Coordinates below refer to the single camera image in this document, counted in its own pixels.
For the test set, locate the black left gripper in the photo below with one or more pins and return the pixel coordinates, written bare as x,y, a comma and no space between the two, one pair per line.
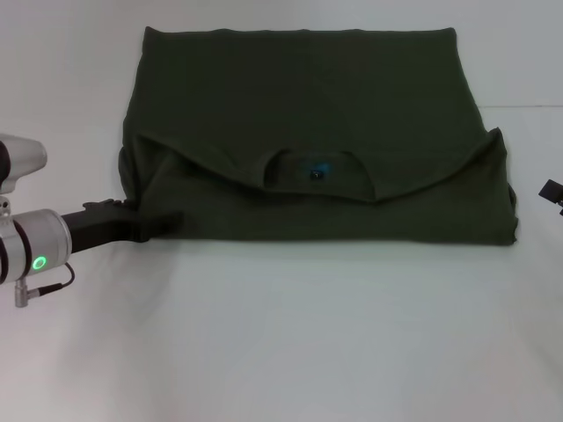
101,226

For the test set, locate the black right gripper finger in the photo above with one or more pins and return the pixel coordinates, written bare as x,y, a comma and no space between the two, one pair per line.
552,191

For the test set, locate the dark green FREE! t-shirt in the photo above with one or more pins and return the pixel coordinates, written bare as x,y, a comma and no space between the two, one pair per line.
316,110

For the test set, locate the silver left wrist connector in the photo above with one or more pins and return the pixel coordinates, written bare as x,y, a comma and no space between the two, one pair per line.
24,294

